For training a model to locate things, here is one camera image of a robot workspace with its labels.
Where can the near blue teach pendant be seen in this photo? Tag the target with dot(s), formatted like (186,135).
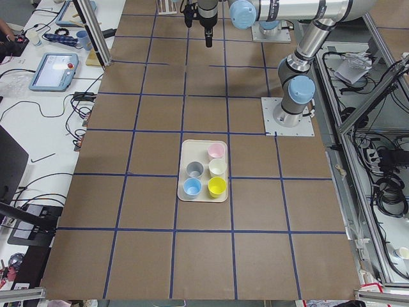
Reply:
(55,72)

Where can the black power adapter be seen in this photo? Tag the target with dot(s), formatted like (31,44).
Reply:
(84,96)

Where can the white plastic cup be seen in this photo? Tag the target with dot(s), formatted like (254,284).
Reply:
(217,168)

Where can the wooden mug tree stand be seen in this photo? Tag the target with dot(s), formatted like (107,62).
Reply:
(92,59)

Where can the pink plastic cup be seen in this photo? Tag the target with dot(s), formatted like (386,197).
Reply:
(216,151)

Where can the white paper cup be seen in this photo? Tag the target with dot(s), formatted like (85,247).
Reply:
(33,37)

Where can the aluminium frame post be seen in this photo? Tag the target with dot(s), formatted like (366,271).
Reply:
(91,25)

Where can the blue cup on desk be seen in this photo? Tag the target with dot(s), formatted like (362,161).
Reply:
(84,40)

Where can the grey plastic cup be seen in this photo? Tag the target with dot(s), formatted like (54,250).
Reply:
(195,169)

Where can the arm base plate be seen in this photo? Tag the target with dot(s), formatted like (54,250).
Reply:
(256,37)
(279,123)

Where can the blue teach pendant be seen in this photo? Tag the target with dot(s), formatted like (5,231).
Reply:
(55,72)
(68,16)

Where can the far blue teach pendant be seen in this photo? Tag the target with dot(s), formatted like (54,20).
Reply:
(68,16)

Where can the yellow plastic cup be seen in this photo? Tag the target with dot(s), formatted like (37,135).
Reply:
(217,187)

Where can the person forearm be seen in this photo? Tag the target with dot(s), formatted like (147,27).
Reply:
(6,32)

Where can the black monitor stand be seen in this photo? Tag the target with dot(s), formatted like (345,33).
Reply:
(35,224)

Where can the cream plastic tray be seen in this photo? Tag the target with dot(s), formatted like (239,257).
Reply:
(203,174)

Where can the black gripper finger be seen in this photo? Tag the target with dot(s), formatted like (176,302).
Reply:
(208,34)

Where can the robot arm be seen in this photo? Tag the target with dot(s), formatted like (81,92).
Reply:
(323,16)
(273,28)

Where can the blue checkered cloth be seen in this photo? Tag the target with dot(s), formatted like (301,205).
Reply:
(62,39)

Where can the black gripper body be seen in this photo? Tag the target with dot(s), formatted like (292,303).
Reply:
(207,23)

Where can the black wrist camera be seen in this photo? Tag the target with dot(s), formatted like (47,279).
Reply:
(189,11)

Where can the crumpled white paper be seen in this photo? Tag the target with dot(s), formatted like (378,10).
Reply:
(353,67)

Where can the black allen key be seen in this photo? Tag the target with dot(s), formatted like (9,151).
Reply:
(42,158)

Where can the light blue plastic cup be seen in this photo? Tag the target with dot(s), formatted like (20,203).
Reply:
(192,188)

